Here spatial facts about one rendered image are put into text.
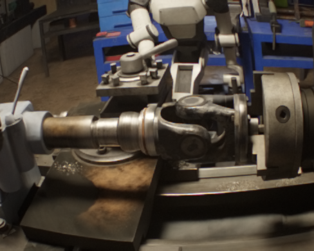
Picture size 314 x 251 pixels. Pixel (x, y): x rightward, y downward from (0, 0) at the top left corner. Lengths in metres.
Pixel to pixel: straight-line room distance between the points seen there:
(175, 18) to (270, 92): 1.23
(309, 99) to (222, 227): 0.50
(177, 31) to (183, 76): 0.27
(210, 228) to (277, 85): 0.52
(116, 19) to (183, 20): 0.98
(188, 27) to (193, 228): 1.14
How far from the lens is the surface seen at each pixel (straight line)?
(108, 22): 2.91
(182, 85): 2.14
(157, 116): 0.89
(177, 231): 1.18
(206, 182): 1.18
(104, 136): 0.93
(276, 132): 0.79
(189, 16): 1.97
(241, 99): 0.87
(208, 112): 0.85
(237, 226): 1.17
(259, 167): 0.82
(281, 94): 0.81
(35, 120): 0.99
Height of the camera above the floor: 1.53
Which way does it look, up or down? 27 degrees down
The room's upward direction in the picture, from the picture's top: 8 degrees counter-clockwise
